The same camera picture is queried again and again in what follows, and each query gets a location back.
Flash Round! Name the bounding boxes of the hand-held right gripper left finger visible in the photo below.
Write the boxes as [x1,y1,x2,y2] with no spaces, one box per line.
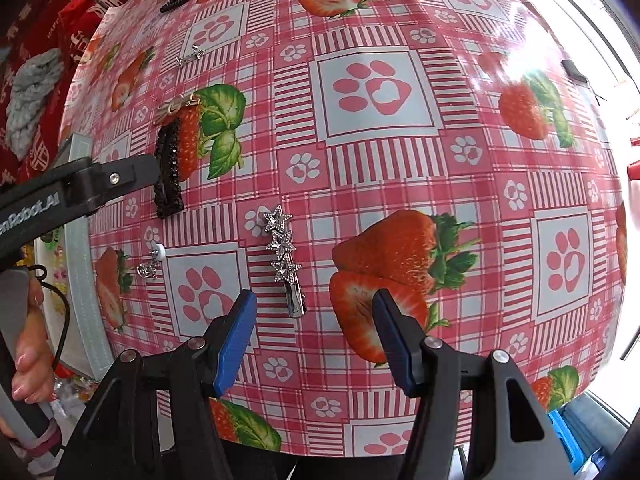
[54,289,258,480]

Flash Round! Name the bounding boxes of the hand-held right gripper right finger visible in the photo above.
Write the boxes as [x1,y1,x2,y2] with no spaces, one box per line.
[371,288,575,480]

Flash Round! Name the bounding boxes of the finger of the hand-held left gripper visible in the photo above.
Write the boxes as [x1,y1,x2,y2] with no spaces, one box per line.
[91,154,160,207]

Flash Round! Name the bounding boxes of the black rhinestone hair clip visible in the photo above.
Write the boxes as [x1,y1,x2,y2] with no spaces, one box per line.
[153,119,185,220]

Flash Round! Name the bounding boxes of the white storage box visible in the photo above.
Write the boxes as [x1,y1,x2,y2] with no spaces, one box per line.
[31,134,117,378]

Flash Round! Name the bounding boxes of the silver star hair clip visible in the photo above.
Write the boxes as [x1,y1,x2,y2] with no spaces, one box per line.
[263,204,307,319]

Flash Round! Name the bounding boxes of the person's left hand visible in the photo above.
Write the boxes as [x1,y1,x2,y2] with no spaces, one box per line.
[0,277,57,442]

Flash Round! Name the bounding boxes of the silver bow hair clip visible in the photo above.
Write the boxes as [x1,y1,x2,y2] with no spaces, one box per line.
[154,93,201,122]

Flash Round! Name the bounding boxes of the silver stud earrings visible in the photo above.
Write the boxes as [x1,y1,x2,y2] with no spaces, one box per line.
[136,242,169,280]

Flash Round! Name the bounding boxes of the grey knit cloth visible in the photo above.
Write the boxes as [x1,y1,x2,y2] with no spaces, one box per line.
[9,49,67,162]

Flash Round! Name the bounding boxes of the silver bow earring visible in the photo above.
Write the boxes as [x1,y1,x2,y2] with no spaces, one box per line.
[174,44,204,68]

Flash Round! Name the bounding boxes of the pink strawberry print tablecloth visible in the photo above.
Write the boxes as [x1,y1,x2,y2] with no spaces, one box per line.
[59,0,629,462]

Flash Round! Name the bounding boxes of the red printed blanket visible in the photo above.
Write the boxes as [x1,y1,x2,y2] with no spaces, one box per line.
[0,0,148,188]

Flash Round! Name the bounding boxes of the blue plastic crate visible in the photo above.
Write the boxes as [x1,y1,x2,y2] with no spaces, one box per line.
[547,392,628,476]

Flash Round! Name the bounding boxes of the metal tablecloth clamp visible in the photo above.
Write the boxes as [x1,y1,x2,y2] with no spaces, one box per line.
[561,59,590,85]

